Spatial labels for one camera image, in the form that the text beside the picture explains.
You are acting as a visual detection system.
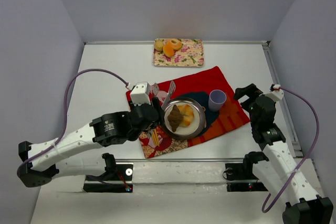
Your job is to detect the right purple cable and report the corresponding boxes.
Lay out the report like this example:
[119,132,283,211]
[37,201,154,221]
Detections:
[261,86,320,213]

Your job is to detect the aluminium rail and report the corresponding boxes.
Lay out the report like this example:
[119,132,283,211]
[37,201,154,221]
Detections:
[116,158,244,163]
[261,41,305,158]

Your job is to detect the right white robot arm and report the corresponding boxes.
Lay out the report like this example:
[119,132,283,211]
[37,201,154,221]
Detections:
[234,84,333,223]

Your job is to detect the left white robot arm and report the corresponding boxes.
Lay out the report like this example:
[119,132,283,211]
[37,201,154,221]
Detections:
[17,97,164,187]

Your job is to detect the steel plate white centre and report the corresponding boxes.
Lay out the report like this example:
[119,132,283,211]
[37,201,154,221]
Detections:
[162,97,206,140]

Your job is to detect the ring shaped twisted bread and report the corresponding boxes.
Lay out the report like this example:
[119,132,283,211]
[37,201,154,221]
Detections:
[177,104,194,127]

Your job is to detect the aluminium front rail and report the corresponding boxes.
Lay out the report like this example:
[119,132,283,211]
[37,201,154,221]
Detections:
[116,158,244,163]

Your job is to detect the floral serving tray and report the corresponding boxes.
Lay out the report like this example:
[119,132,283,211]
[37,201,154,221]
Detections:
[153,38,205,67]

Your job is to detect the round pale bread roll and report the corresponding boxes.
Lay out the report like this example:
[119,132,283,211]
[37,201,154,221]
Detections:
[154,40,164,51]

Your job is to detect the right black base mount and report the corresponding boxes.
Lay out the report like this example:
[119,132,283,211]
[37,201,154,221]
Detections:
[223,163,268,193]

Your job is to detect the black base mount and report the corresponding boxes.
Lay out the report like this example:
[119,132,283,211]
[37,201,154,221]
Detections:
[223,163,268,193]
[83,163,133,193]

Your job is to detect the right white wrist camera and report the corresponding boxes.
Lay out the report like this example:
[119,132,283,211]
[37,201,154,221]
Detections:
[263,84,284,102]

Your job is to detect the dark brown chocolate bread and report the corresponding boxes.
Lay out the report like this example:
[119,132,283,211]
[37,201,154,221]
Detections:
[167,105,183,132]

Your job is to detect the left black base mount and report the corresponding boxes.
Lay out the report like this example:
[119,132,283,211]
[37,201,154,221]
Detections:
[83,163,133,193]

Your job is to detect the orange topped bread bun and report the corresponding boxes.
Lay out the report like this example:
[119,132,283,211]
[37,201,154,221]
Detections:
[162,44,175,58]

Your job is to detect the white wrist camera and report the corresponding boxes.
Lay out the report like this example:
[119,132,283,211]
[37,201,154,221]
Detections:
[263,84,284,102]
[130,82,151,106]

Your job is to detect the metal tongs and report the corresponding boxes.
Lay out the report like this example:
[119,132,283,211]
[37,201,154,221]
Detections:
[151,81,176,110]

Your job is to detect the aluminium right side rail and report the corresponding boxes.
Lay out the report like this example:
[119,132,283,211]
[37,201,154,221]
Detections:
[261,41,305,158]

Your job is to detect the lilac plastic cup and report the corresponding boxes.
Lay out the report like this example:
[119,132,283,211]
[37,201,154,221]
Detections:
[208,89,227,112]

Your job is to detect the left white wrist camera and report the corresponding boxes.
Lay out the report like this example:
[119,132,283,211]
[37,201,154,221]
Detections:
[130,82,151,106]

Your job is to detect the red patterned placemat cloth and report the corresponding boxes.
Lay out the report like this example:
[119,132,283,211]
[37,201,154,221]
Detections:
[140,66,249,158]

